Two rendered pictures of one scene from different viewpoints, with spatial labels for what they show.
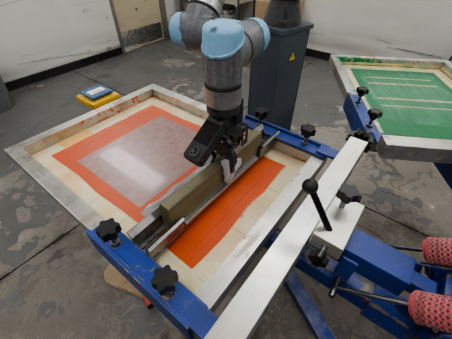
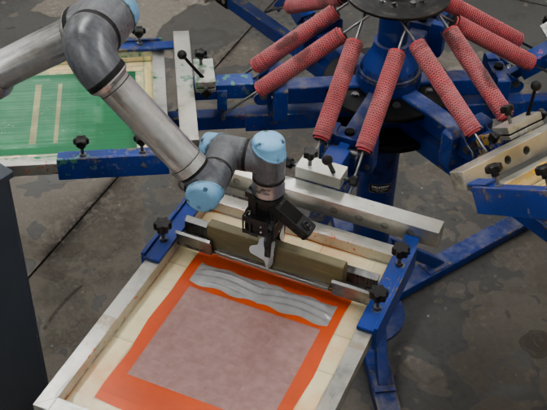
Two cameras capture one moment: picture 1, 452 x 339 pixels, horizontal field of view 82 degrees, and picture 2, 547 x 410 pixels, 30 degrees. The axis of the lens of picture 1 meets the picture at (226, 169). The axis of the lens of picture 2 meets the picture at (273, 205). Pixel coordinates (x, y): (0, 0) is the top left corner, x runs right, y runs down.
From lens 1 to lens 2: 234 cm
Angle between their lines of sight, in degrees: 73
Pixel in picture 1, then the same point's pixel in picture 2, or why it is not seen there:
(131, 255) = not seen: hidden behind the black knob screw
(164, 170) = (257, 327)
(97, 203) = (328, 367)
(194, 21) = (220, 172)
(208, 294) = (388, 248)
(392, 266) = (340, 154)
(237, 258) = (355, 238)
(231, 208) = not seen: hidden behind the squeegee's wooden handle
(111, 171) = (275, 378)
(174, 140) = (192, 336)
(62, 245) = not seen: outside the picture
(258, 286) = (382, 210)
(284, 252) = (352, 200)
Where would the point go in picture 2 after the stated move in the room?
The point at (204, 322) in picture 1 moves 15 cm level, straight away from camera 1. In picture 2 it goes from (409, 241) to (357, 259)
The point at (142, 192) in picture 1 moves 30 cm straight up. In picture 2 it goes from (299, 334) to (304, 238)
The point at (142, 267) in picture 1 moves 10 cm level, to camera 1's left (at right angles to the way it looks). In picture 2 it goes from (388, 284) to (402, 314)
